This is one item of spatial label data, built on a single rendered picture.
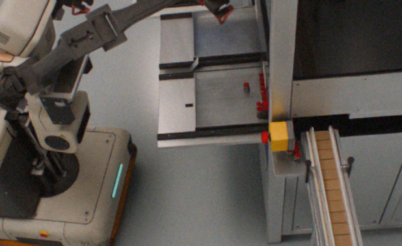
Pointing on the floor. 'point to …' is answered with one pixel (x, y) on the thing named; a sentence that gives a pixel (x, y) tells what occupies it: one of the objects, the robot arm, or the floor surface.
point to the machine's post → (280, 99)
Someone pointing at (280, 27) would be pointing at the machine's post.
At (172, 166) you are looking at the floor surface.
